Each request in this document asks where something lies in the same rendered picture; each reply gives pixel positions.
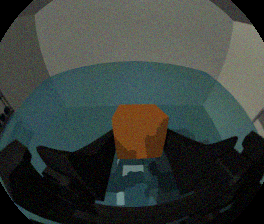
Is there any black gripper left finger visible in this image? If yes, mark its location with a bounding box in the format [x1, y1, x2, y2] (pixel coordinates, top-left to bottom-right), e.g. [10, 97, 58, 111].
[36, 128, 116, 201]

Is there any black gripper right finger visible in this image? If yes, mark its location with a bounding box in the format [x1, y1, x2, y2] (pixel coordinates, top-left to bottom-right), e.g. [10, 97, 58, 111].
[164, 129, 238, 194]

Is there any orange block with dark square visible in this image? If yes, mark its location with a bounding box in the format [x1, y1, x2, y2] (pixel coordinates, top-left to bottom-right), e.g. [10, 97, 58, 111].
[112, 104, 169, 160]

